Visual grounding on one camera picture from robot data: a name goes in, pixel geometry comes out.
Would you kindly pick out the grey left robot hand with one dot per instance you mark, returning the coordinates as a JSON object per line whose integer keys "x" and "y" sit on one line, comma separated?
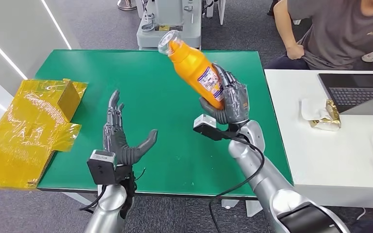
{"x": 122, "y": 151}

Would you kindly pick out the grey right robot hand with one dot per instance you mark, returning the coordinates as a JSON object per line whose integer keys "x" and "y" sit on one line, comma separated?
{"x": 236, "y": 103}

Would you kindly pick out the orange plastic bottle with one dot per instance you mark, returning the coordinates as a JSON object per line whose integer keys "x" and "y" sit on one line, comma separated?
{"x": 189, "y": 67}

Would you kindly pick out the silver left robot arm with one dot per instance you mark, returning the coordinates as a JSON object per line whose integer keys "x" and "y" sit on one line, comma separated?
{"x": 109, "y": 209}

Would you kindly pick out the white paper napkin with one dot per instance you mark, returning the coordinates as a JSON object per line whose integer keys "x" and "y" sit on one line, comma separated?
{"x": 310, "y": 111}

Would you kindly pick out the white furniture panel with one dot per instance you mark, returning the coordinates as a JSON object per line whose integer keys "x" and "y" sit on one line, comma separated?
{"x": 220, "y": 9}

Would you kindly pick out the white machine base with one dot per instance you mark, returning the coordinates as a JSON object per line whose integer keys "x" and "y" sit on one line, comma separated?
{"x": 186, "y": 19}

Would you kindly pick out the gold foil wrapper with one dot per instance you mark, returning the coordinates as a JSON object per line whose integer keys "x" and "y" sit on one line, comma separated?
{"x": 333, "y": 117}

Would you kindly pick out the yellow wrapped cardboard box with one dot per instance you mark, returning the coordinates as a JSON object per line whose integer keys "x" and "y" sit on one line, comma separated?
{"x": 25, "y": 135}

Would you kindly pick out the white table foot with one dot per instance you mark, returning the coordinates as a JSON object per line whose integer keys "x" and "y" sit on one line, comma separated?
{"x": 254, "y": 208}
{"x": 230, "y": 204}

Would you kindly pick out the dark laptop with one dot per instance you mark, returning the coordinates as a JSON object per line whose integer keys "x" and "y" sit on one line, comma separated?
{"x": 350, "y": 93}

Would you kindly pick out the person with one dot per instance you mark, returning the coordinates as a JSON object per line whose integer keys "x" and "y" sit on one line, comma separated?
{"x": 341, "y": 32}

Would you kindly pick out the white shoe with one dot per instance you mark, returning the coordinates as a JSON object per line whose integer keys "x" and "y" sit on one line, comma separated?
{"x": 371, "y": 56}

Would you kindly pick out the metal chair base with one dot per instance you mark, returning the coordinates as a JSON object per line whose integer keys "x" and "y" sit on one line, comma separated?
{"x": 127, "y": 4}

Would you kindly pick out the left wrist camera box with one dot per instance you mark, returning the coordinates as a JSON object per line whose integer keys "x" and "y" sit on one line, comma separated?
{"x": 101, "y": 167}

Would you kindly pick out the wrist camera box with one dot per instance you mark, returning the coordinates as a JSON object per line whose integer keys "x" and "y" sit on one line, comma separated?
{"x": 205, "y": 123}
{"x": 101, "y": 167}

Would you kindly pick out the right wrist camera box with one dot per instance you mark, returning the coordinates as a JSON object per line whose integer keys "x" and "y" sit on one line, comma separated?
{"x": 205, "y": 123}

